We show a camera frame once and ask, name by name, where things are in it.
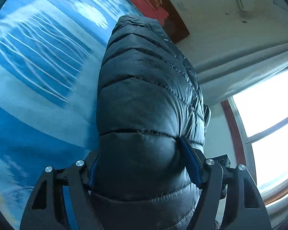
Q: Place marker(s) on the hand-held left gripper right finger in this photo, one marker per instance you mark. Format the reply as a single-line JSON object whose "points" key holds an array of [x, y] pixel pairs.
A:
{"points": [[190, 158]]}

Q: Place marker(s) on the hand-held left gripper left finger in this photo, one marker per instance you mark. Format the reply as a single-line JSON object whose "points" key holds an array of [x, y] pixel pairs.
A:
{"points": [[93, 175]]}

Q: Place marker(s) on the black puffer jacket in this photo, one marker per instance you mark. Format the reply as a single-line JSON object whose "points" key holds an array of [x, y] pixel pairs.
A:
{"points": [[146, 115]]}

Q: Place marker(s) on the blue patterned bedsheet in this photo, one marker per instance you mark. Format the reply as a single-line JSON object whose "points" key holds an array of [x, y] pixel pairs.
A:
{"points": [[43, 76]]}

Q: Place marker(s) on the dark wooden headboard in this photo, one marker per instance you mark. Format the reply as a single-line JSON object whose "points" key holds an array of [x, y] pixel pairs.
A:
{"points": [[170, 12]]}

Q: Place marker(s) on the red pillow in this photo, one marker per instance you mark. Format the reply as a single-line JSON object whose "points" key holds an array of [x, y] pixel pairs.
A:
{"points": [[144, 0]]}

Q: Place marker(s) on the window with red-brown frame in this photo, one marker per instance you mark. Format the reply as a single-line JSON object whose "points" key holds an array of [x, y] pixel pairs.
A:
{"points": [[268, 131]]}

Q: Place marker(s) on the white wall socket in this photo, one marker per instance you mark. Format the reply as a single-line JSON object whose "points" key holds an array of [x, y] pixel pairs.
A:
{"points": [[181, 6]]}

